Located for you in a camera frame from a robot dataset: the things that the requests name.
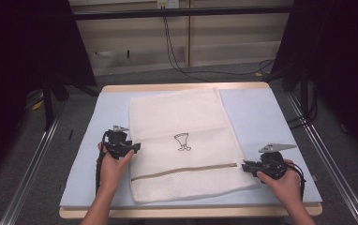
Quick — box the person's right hand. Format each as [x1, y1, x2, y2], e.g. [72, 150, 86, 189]
[256, 158, 305, 206]

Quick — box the aluminium floor rail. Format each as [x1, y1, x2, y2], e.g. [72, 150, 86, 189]
[286, 92, 358, 225]
[0, 113, 61, 225]

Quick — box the bundle of black cables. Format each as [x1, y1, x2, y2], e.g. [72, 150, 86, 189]
[287, 88, 321, 130]

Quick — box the left hand-held gripper cable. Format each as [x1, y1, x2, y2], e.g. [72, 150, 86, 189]
[94, 130, 111, 196]

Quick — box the black power cable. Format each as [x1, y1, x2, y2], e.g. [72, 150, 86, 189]
[162, 15, 276, 83]
[164, 15, 276, 78]

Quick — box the black curtain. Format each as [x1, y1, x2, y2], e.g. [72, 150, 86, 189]
[0, 0, 97, 186]
[270, 0, 358, 164]

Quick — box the black horizontal bar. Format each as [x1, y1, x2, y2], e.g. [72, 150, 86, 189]
[72, 6, 293, 22]

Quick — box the white mesh laundry bag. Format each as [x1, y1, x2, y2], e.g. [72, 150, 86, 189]
[128, 87, 261, 204]

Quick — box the person's left hand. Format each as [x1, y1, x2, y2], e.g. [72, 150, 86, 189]
[97, 141, 136, 191]

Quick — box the yellow tape piece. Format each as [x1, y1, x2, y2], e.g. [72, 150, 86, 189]
[31, 99, 45, 112]

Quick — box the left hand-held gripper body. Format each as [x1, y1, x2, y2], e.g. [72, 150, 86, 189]
[103, 125, 134, 160]

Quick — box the black metal stand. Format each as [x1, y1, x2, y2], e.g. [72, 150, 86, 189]
[40, 78, 72, 132]

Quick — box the light blue mat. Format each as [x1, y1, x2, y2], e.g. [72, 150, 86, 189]
[59, 87, 323, 210]

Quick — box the white wall outlet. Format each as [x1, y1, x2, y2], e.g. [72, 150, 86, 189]
[157, 0, 180, 9]

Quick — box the wooden table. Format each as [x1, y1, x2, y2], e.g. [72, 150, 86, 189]
[58, 82, 323, 219]

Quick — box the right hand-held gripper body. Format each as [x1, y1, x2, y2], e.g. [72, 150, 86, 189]
[258, 142, 298, 181]

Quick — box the hand-held gripper cable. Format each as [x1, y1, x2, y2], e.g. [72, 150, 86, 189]
[288, 162, 307, 201]
[94, 130, 111, 196]

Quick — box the right hand-held gripper cable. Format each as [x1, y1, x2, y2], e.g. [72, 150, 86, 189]
[288, 162, 307, 201]

